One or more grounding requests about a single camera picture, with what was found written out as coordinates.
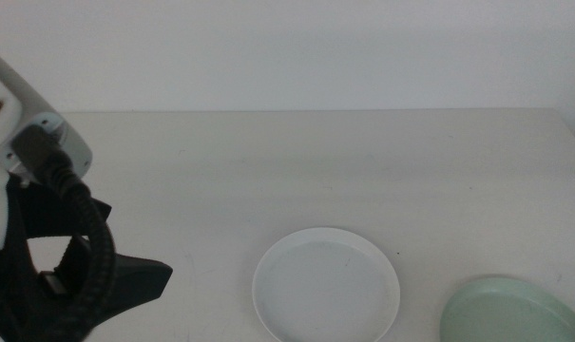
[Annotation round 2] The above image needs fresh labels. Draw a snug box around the white shallow bowl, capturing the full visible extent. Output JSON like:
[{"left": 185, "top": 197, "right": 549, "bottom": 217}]
[{"left": 251, "top": 226, "right": 402, "bottom": 342}]

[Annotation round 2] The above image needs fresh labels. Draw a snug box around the pale green shallow bowl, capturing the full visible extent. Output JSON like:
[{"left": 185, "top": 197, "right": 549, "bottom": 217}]
[{"left": 439, "top": 276, "right": 575, "bottom": 342}]

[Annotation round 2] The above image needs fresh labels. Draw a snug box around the black camera cable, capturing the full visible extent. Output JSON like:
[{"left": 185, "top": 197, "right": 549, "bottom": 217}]
[{"left": 10, "top": 124, "right": 118, "bottom": 342}]

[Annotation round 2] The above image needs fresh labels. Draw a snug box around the grey white wrist camera box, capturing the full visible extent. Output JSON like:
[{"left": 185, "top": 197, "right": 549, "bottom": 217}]
[{"left": 0, "top": 48, "right": 94, "bottom": 185}]

